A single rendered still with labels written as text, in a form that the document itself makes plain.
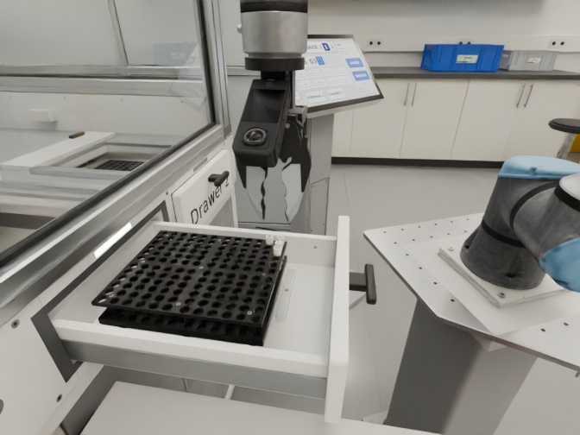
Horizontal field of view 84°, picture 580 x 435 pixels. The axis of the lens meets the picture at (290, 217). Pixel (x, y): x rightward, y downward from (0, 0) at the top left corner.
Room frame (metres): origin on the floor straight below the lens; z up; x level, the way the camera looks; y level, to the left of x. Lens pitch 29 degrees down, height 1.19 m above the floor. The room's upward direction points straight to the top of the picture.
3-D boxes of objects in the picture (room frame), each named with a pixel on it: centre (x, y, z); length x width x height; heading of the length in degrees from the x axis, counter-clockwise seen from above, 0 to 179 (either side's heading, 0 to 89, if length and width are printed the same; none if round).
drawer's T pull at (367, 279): (0.34, -0.10, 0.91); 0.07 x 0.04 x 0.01; 171
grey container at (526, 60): (3.46, -2.28, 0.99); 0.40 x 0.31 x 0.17; 85
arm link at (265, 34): (0.43, 0.02, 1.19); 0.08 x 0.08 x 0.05
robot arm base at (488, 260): (0.54, -0.44, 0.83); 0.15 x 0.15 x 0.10
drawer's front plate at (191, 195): (0.70, 0.20, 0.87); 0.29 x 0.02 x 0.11; 171
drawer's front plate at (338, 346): (0.34, -0.07, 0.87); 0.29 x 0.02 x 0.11; 171
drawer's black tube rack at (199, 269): (0.37, 0.13, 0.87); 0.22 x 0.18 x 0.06; 81
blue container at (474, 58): (3.44, -1.62, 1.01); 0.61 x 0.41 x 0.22; 85
